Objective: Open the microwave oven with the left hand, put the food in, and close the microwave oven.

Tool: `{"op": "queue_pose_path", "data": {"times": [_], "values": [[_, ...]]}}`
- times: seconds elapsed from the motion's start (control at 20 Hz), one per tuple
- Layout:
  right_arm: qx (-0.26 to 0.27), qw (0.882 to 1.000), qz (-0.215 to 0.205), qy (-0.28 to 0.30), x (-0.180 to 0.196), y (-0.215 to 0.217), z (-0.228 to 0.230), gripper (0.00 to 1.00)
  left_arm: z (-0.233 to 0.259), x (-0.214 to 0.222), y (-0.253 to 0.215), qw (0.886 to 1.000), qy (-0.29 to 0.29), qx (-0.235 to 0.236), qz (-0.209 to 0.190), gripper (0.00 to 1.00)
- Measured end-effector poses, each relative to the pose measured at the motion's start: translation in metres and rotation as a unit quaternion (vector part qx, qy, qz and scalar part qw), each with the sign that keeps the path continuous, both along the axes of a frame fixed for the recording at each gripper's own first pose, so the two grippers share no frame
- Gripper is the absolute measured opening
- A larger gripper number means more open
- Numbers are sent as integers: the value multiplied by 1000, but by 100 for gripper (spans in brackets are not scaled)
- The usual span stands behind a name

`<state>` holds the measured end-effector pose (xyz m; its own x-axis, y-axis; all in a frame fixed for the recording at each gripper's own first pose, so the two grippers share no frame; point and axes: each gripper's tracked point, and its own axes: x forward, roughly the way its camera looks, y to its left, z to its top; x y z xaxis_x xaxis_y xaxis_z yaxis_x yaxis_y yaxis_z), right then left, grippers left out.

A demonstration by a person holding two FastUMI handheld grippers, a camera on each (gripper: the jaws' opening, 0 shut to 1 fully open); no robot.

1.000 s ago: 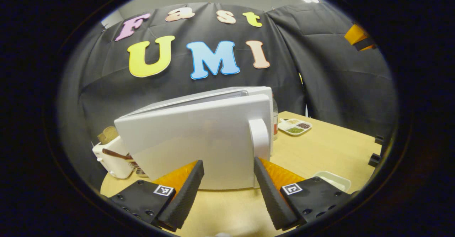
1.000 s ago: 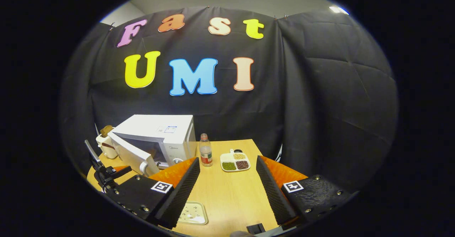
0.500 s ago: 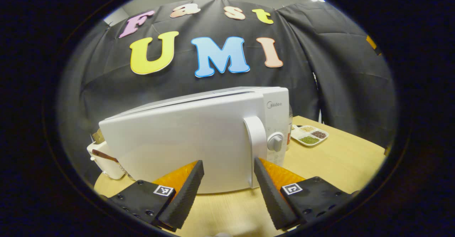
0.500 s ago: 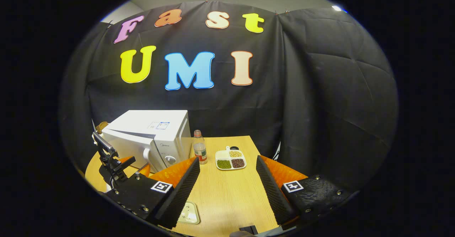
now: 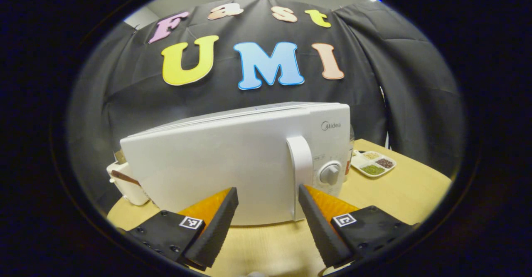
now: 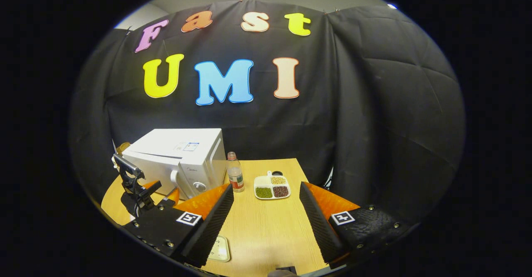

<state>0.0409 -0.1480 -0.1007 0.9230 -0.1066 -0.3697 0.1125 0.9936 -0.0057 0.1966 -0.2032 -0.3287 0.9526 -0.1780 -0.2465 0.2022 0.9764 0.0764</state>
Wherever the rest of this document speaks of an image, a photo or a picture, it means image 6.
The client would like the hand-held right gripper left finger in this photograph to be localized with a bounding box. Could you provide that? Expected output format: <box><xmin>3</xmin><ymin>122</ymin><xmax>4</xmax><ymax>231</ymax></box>
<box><xmin>123</xmin><ymin>183</ymin><xmax>234</xmax><ymax>268</ymax></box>

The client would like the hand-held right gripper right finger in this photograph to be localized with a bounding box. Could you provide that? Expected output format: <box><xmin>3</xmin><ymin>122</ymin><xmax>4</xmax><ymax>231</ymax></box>
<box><xmin>299</xmin><ymin>181</ymin><xmax>416</xmax><ymax>269</ymax></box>

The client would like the white microwave oven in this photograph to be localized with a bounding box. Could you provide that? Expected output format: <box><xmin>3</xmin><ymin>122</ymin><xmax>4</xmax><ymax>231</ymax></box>
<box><xmin>121</xmin><ymin>128</ymin><xmax>227</xmax><ymax>200</ymax></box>

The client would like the pale green square plate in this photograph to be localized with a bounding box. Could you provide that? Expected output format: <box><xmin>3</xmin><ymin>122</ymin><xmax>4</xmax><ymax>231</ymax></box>
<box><xmin>208</xmin><ymin>235</ymin><xmax>231</xmax><ymax>263</ymax></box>

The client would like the white divided bean dish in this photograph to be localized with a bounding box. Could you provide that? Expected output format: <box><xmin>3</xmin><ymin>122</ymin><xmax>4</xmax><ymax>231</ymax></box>
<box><xmin>254</xmin><ymin>171</ymin><xmax>291</xmax><ymax>200</ymax></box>

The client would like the clear plastic bottle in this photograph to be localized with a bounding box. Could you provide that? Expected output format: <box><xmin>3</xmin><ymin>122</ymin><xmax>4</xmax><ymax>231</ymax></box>
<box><xmin>227</xmin><ymin>151</ymin><xmax>245</xmax><ymax>193</ymax></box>

